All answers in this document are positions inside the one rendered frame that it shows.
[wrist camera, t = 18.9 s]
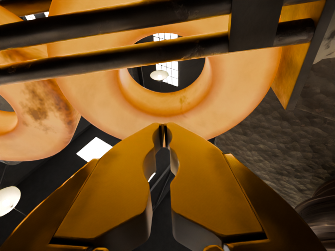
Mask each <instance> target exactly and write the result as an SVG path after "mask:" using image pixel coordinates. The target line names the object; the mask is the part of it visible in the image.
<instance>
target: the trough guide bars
mask: <svg viewBox="0 0 335 251"><path fill-rule="evenodd" d="M315 1H321V0H139V1H134V2H128V3H122V4H116V5H111V6H105V7H99V8H93V9H88V10H82V11H76V12H70V13H64V14H59V15H53V16H47V17H41V18H36V19H30V20H24V21H18V22H13V23H7V24H1V25H0V51H6V50H13V49H19V48H25V47H32V46H38V45H44V44H50V43H56V42H63V41H69V40H75V39H81V38H88V37H94V36H100V35H107V34H113V33H119V32H126V31H132V30H138V29H144V28H151V27H157V26H163V25H170V24H176V23H182V22H189V21H195V20H201V19H207V18H214V17H220V16H226V15H228V16H229V19H228V30H225V31H219V32H212V33H205V34H199V35H192V36H186V37H179V38H172V39H166V40H159V41H153V42H146V43H139V44H133V45H126V46H120V47H113V48H106V49H100V50H93V51H86V52H80V53H73V54H67V55H60V56H53V57H47V58H40V59H34V60H27V61H20V62H14V63H7V64H1V65H0V86H4V85H11V84H18V83H25V82H32V81H40V80H47V79H54V78H61V77H68V76H75V75H83V74H90V73H97V72H104V71H111V70H118V69H126V68H133V67H140V66H147V65H154V64H161V63H168V62H175V61H182V60H190V59H197V58H204V57H211V56H218V55H225V54H233V53H240V52H247V51H254V50H261V49H268V48H276V47H283V46H290V45H297V44H304V43H308V42H310V40H311V39H312V37H313V35H314V31H315V24H314V21H313V20H312V19H311V18H304V19H297V20H291V21H284V22H279V19H280V14H281V10H282V7H283V6H289V5H296V4H302V3H308V2H315ZM51 2H52V0H1V1H0V6H2V7H4V8H5V9H7V10H9V11H10V12H12V13H14V14H15V15H17V16H18V17H23V16H28V15H34V14H40V13H45V12H49V9H50V6H51Z"/></svg>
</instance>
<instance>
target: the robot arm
mask: <svg viewBox="0 0 335 251"><path fill-rule="evenodd" d="M164 136H165V146H166V147H168V149H169V150H170V169H171V171H172V173H173V174H174V175H175V178H174V179H173V181H172V182H171V184H170V197H171V217H172V233H173V237H174V238H175V240H176V241H177V242H179V243H180V244H182V245H184V246H185V247H187V248H189V249H190V250H192V251H327V250H326V248H325V247H324V245H323V244H322V243H321V241H320V240H319V238H318V237H317V236H316V234H315V233H314V232H313V230H312V229H311V228H310V227H309V225H308V224H307V223H306V222H305V221H304V219H303V218H302V217H301V216H300V215H299V214H298V213H297V212H296V210H295V209H294V208H293V207H292V206H291V205H290V204H289V203H288V202H287V201H286V200H285V199H283V198H282V197H281V196H280V195H279V194H278V193H277V192H276V191H274V190H273V189H272V188H271V187H270V186H268V185H267V184H266V183H265V182H264V181H263V180H261V179H260V178H259V177H258V176H257V175H256V174H254V173H253V172H252V171H251V170H250V169H248V168H247V167H246V166H245V165H244V164H243V163H241V162H240V161H239V160H238V159H237V158H236V157H234V156H233V155H232V154H224V153H223V152H222V151H221V150H220V149H218V148H217V147H216V146H215V145H213V144H212V143H211V142H209V141H207V140H206V139H204V138H202V137H201V136H199V135H197V134H195V133H193V132H191V131H189V130H187V129H185V128H183V127H181V126H179V125H177V124H175V123H173V122H169V123H167V124H161V123H152V124H150V125H149V126H147V127H145V128H143V129H141V130H140V131H138V132H136V133H134V134H132V135H131V136H129V137H127V138H125V139H124V140H122V141H120V142H119V143H117V144H116V145H114V146H113V147H112V148H111V149H109V150H108V151H107V152H106V153H105V154H104V155H102V156H101V157H100V158H92V159H91V160H90V161H89V162H88V163H87V164H85V165H84V166H83V167H82V168H81V169H79V170H78V171H77V172H76V173H75V174H74V175H72V176H71V177H70V178H69V179H68V180H67V181H65V182H64V183H63V184H62V185H61V186H60V187H58V188H57V189H56V190H55V191H54V192H53V193H51V194H50V195H49V196H48V197H47V198H46V199H44V200H43V201H42V202H41V203H40V204H39V205H38V206H37V207H36V208H35V209H33V210H32V211H31V212H30V213H29V214H28V215H27V216H26V217H25V219H24V220H23V221H22V222H21V223H20V224H19V225H18V226H17V227H16V228H15V230H14V231H13V232H12V233H11V234H10V235H9V237H8V238H7V239H6V240H5V242H4V243H3V244H2V246H1V247H0V251H132V250H134V249H135V248H137V247H138V246H140V245H142V244H143V243H145V242H146V241H147V240H148V238H149V236H150V233H151V225H152V216H153V210H152V202H151V193H150V185H149V182H148V181H149V179H150V178H151V176H152V175H153V174H154V173H155V172H156V158H155V155H156V153H157V152H158V151H159V150H160V148H163V144H164Z"/></svg>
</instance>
